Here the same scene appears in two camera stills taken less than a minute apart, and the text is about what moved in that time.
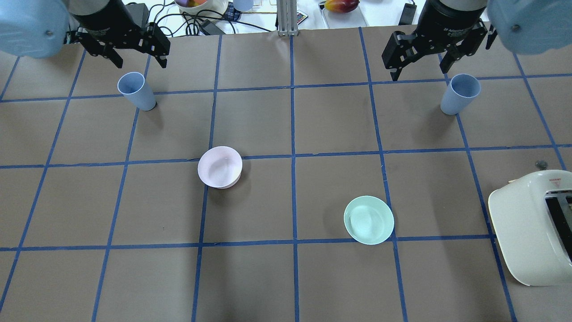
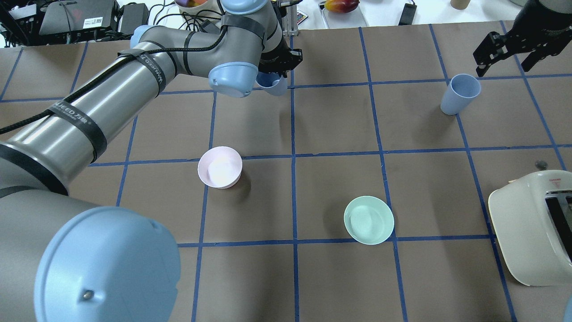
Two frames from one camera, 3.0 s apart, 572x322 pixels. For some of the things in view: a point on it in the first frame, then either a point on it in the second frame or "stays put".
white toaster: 532,219 stays put
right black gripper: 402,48 to 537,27
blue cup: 462,90 stays put
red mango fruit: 341,6 stays put
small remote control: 301,16 stays put
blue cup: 133,85 to 272,82
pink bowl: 220,167 stays put
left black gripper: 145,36 to 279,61
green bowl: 368,220 stays put
